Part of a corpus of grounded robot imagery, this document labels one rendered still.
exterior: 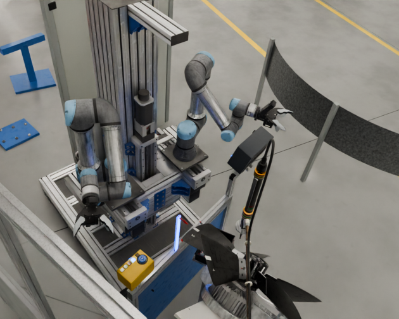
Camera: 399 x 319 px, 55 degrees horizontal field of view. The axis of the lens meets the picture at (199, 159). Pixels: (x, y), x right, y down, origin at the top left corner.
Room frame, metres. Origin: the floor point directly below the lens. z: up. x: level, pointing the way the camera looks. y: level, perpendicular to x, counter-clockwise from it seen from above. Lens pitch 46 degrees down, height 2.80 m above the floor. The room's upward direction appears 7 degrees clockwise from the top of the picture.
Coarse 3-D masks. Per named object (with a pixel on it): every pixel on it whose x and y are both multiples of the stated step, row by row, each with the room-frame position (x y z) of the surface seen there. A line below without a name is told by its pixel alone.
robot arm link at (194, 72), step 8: (192, 64) 1.76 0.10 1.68; (200, 64) 1.77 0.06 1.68; (184, 72) 1.75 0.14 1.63; (192, 72) 1.72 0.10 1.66; (200, 72) 1.73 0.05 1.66; (192, 80) 1.69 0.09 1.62; (200, 80) 1.70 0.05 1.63; (192, 88) 1.68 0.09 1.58; (200, 88) 1.68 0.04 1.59; (200, 96) 1.67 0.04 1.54; (208, 96) 1.68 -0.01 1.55; (208, 104) 1.66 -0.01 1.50; (216, 104) 1.67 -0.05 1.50; (208, 112) 1.66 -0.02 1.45; (216, 112) 1.65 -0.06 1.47; (224, 112) 1.68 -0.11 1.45; (216, 120) 1.64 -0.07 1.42; (224, 120) 1.64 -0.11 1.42; (224, 128) 1.62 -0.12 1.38; (232, 128) 1.64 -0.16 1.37; (224, 136) 1.60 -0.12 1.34; (232, 136) 1.60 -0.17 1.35
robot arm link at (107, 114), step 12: (108, 108) 1.34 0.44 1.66; (108, 120) 1.30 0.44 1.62; (108, 132) 1.27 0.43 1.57; (108, 144) 1.24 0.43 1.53; (120, 144) 1.26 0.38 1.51; (108, 156) 1.20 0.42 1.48; (120, 156) 1.22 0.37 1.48; (108, 168) 1.17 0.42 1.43; (120, 168) 1.18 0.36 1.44; (120, 180) 1.14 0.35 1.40; (108, 192) 1.08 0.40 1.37; (120, 192) 1.10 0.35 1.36
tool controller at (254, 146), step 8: (264, 128) 1.82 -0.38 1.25; (256, 136) 1.74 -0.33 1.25; (264, 136) 1.76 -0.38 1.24; (272, 136) 1.78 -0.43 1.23; (240, 144) 1.64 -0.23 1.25; (248, 144) 1.66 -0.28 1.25; (256, 144) 1.68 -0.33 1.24; (264, 144) 1.70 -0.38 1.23; (240, 152) 1.61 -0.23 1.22; (248, 152) 1.61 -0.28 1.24; (256, 152) 1.62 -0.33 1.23; (232, 160) 1.63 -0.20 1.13; (240, 160) 1.60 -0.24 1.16; (248, 160) 1.58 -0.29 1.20; (240, 168) 1.60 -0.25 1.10; (248, 168) 1.62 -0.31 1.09
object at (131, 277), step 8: (136, 264) 0.90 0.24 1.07; (144, 264) 0.90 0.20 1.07; (152, 264) 0.91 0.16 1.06; (120, 272) 0.84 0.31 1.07; (128, 272) 0.85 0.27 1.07; (136, 272) 0.85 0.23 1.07; (144, 272) 0.87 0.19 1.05; (120, 280) 0.84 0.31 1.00; (128, 280) 0.81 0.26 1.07; (136, 280) 0.82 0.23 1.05; (128, 288) 0.81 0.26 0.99
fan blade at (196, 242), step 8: (208, 224) 1.14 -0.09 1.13; (192, 232) 1.05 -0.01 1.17; (200, 232) 1.06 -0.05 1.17; (208, 232) 1.07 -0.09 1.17; (216, 232) 1.08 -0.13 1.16; (184, 240) 0.99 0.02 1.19; (192, 240) 1.00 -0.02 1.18; (200, 240) 1.01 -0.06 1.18; (216, 240) 1.02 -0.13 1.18; (224, 240) 1.03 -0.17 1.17; (200, 248) 0.96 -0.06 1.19; (232, 248) 0.98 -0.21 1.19
